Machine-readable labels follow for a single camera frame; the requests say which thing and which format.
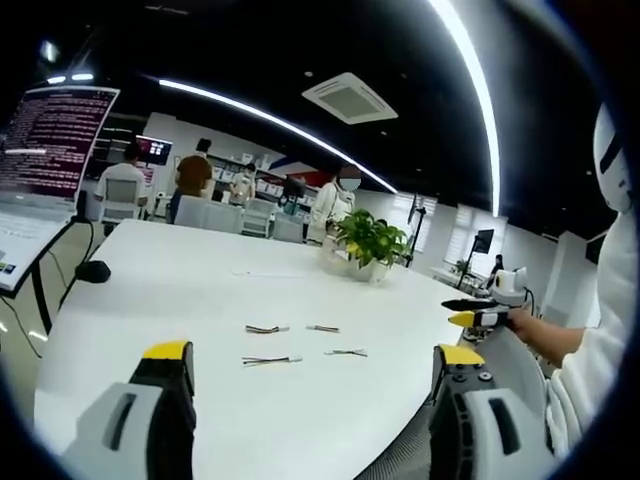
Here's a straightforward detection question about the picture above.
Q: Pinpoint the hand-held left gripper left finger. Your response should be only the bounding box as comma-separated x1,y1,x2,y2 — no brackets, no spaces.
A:
62,339,197,480

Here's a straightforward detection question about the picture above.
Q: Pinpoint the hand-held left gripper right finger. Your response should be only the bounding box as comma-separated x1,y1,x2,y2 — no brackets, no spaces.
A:
429,343,556,480

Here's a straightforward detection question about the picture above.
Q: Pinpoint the person's white garment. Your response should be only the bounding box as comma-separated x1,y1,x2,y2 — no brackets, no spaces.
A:
543,212,634,454

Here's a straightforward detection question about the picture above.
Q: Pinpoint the white-screen display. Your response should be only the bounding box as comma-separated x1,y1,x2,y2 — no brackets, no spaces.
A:
0,198,77,296

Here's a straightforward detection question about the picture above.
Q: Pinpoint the white mesh office chair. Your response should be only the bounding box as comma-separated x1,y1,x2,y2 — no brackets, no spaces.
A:
349,319,549,480

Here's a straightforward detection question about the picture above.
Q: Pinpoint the black monitor on stand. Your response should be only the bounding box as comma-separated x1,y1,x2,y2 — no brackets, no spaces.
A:
464,228,496,281

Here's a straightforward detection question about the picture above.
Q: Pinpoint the wall screen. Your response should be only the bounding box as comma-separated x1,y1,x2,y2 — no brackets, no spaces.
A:
135,134,174,167

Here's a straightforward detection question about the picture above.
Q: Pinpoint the monitor with purple text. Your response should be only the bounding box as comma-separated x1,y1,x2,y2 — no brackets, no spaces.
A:
0,86,122,202

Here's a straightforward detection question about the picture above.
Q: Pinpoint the person's white-covered head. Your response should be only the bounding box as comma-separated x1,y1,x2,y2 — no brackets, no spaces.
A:
592,99,635,214

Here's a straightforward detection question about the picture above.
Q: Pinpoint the person's right hand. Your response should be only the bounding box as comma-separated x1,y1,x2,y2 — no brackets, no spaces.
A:
508,306,545,347

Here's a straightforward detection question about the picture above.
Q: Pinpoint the long ceiling light strip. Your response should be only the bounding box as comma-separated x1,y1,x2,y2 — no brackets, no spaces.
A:
428,0,502,217
157,77,400,195

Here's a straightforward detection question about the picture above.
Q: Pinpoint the black computer mouse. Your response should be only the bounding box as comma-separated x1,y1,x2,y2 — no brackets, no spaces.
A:
74,260,112,284

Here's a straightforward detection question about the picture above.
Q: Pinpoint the white ceiling air vent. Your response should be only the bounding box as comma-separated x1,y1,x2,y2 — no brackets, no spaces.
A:
300,71,400,126

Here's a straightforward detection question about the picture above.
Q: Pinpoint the green potted plant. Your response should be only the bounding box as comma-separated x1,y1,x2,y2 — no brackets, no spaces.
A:
319,208,413,284

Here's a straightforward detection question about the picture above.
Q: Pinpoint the black tripod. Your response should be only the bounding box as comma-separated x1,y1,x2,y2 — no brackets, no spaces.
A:
405,191,432,267

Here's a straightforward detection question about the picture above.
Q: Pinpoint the black cable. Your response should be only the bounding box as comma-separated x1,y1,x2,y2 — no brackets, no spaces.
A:
47,218,96,311

